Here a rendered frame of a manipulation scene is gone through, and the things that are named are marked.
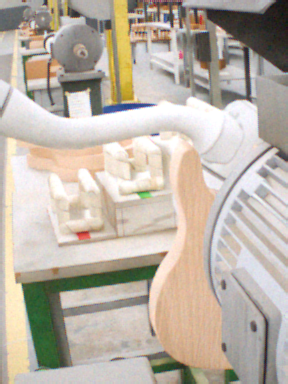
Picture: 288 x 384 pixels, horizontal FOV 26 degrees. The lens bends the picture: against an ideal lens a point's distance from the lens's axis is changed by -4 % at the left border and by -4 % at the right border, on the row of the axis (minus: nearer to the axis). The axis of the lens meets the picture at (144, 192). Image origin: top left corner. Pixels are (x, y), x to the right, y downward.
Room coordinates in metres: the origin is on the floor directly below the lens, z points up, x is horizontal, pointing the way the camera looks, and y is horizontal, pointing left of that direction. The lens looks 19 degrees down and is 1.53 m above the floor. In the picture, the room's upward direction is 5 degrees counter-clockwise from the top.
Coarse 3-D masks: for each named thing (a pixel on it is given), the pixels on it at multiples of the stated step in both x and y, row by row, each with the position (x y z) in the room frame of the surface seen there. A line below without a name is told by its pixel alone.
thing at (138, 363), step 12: (120, 360) 0.60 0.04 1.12; (132, 360) 0.60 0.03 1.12; (144, 360) 0.60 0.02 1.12; (36, 372) 0.58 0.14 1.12; (48, 372) 0.58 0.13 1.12; (60, 372) 0.58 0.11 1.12; (72, 372) 0.58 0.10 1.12; (84, 372) 0.58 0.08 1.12; (96, 372) 0.58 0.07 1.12; (108, 372) 0.58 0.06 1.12; (120, 372) 0.58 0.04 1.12; (132, 372) 0.57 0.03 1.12; (144, 372) 0.57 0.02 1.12
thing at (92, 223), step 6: (66, 222) 1.44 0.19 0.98; (72, 222) 1.44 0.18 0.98; (78, 222) 1.44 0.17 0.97; (84, 222) 1.44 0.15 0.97; (90, 222) 1.44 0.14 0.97; (96, 222) 1.44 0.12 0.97; (102, 222) 1.45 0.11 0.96; (60, 228) 1.43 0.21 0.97; (66, 228) 1.43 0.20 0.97; (72, 228) 1.43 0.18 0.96; (78, 228) 1.43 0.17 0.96; (84, 228) 1.44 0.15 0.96; (90, 228) 1.44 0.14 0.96; (96, 228) 1.45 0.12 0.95; (66, 234) 1.43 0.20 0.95
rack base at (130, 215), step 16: (96, 176) 1.66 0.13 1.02; (144, 176) 1.62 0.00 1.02; (112, 192) 1.51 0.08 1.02; (160, 192) 1.48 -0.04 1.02; (112, 208) 1.46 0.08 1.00; (128, 208) 1.44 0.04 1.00; (144, 208) 1.45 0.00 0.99; (160, 208) 1.45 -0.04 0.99; (112, 224) 1.48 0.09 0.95; (128, 224) 1.44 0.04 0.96; (144, 224) 1.44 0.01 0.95; (160, 224) 1.45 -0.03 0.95; (176, 224) 1.46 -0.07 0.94
